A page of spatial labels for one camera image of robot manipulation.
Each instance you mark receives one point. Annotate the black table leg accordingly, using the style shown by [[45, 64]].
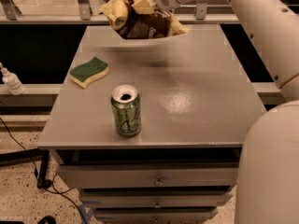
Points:
[[39, 158]]

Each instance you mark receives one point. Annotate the bottom grey drawer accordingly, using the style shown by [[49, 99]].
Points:
[[155, 215]]

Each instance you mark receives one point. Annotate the middle grey drawer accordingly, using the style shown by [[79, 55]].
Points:
[[157, 199]]

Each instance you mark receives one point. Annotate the white spray bottle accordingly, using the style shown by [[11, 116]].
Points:
[[12, 82]]

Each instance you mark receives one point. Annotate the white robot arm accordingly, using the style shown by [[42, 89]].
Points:
[[268, 174]]

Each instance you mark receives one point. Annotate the top grey drawer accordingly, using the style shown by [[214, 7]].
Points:
[[147, 176]]

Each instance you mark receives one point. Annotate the brown chip bag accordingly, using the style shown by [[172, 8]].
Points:
[[130, 25]]

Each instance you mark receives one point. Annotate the metal railing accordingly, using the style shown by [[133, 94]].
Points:
[[87, 11]]

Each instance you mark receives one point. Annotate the green yellow sponge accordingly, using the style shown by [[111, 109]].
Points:
[[86, 73]]

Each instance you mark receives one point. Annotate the grey drawer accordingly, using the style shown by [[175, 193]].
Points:
[[147, 176], [157, 199], [155, 215]]

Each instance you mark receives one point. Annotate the green soda can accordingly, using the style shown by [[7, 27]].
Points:
[[126, 109]]

